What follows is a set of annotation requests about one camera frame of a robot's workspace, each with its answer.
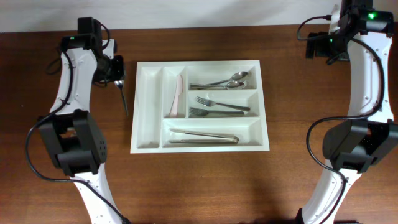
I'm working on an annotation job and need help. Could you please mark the small shiny teaspoon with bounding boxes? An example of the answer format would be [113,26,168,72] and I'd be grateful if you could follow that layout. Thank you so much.
[114,80,129,116]

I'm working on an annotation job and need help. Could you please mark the white plastic knife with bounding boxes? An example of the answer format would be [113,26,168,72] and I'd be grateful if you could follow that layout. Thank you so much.
[169,75,183,118]

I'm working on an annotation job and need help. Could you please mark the steel tablespoon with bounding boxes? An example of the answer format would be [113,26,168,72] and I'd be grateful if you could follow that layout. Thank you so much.
[208,71,249,85]
[190,81,245,90]

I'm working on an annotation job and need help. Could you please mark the steel fork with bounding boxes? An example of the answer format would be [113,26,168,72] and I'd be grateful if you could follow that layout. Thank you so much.
[195,96,251,112]
[189,107,245,117]

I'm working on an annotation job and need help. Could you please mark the metal kitchen tongs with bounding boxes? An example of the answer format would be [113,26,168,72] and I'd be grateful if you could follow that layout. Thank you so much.
[168,129,239,144]

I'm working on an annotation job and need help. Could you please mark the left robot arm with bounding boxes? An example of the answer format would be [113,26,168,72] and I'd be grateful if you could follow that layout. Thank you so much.
[25,17,130,223]

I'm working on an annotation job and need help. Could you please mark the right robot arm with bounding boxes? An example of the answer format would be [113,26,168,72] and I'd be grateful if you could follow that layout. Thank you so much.
[295,0,397,223]

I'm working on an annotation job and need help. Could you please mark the white plastic cutlery tray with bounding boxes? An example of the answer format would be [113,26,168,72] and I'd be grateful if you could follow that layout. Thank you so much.
[130,60,270,154]

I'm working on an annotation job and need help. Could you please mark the right black cable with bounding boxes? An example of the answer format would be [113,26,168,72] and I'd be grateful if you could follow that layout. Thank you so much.
[296,14,386,224]

